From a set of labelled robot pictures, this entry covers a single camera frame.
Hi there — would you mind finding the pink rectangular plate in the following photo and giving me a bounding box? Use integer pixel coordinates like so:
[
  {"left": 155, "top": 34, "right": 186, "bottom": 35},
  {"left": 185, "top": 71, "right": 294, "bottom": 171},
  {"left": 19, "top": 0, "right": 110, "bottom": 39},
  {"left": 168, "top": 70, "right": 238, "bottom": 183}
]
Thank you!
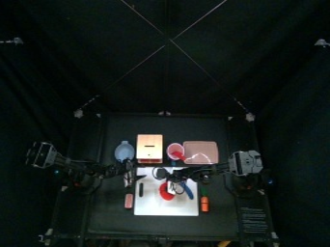
[{"left": 182, "top": 140, "right": 221, "bottom": 165}]

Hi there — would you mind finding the blue plastic toy knife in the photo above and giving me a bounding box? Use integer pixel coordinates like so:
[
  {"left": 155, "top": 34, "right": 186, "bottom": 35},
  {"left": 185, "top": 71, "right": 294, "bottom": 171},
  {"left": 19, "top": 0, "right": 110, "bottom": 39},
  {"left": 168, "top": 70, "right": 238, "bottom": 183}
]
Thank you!
[{"left": 181, "top": 180, "right": 197, "bottom": 201}]

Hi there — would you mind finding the red plastic spatula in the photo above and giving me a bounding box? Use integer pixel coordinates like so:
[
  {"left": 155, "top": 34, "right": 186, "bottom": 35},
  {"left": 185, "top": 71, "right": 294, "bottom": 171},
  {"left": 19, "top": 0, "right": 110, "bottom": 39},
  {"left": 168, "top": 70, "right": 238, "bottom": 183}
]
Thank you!
[{"left": 172, "top": 150, "right": 189, "bottom": 162}]

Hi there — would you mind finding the pink toy food piece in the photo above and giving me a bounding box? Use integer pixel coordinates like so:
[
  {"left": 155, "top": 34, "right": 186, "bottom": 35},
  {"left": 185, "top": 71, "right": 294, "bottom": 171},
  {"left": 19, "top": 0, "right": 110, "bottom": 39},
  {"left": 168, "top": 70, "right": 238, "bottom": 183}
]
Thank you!
[{"left": 125, "top": 192, "right": 135, "bottom": 210}]

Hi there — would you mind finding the white cutting board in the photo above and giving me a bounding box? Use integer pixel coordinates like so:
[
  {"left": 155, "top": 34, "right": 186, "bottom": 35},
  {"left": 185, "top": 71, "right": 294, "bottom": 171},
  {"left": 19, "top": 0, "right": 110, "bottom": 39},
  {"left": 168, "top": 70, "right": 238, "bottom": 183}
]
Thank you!
[{"left": 133, "top": 166, "right": 201, "bottom": 217}]

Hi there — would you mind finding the orange toy carrot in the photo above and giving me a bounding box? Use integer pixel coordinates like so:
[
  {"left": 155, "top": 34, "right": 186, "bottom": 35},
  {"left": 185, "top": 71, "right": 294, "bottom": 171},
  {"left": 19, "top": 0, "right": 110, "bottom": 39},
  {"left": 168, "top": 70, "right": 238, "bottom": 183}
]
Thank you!
[{"left": 201, "top": 187, "right": 210, "bottom": 213}]

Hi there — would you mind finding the red plastic cup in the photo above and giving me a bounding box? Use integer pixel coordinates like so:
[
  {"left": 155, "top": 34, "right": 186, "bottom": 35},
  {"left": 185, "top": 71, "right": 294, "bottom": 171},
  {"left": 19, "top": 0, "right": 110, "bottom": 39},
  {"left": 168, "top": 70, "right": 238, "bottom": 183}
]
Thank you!
[{"left": 166, "top": 142, "right": 188, "bottom": 161}]

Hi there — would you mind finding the wooden box with slot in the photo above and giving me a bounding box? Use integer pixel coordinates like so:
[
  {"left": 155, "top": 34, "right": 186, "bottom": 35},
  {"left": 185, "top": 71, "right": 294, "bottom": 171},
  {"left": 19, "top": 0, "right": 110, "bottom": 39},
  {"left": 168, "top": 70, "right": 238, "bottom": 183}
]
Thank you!
[{"left": 135, "top": 133, "right": 166, "bottom": 164}]

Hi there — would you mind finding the white printed label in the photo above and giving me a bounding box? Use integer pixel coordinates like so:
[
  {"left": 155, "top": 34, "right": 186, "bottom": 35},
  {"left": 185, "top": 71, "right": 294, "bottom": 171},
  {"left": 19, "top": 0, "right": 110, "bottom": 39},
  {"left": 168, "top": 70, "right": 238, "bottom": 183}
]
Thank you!
[{"left": 240, "top": 206, "right": 270, "bottom": 235}]

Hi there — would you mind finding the thin frame cord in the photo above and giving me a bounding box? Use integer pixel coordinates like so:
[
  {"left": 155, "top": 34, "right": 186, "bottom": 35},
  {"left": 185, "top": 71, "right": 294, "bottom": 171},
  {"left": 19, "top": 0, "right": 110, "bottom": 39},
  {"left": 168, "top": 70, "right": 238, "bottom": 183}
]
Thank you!
[
  {"left": 119, "top": 0, "right": 256, "bottom": 114},
  {"left": 82, "top": 0, "right": 229, "bottom": 109}
]

